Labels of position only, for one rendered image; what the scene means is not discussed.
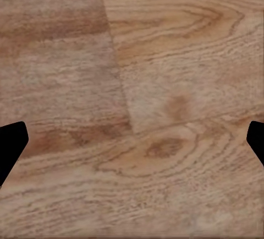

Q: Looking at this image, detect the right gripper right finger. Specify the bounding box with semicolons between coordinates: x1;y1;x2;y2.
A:
246;121;264;165

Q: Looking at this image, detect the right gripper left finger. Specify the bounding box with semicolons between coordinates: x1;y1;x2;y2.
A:
0;121;29;188

